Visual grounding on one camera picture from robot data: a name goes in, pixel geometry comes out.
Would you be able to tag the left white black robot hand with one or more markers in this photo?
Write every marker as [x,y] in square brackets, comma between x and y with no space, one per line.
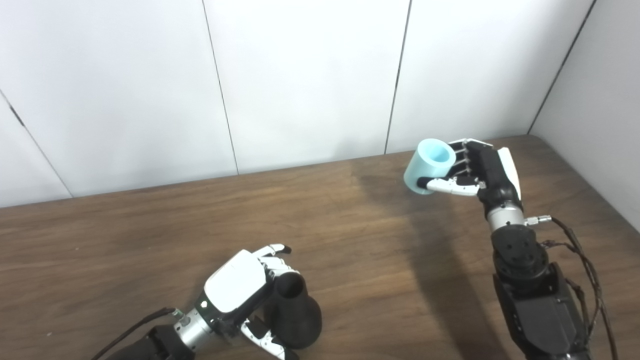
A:
[235,280]

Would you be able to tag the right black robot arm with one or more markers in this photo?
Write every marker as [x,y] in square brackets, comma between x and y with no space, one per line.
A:
[530,295]

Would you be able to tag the black flared nozzle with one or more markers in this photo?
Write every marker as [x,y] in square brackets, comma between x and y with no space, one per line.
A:
[300,320]

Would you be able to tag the black wall seam clip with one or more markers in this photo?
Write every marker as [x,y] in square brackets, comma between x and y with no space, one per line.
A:
[17,116]

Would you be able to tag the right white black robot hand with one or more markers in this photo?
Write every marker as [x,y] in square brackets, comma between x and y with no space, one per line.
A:
[492,172]

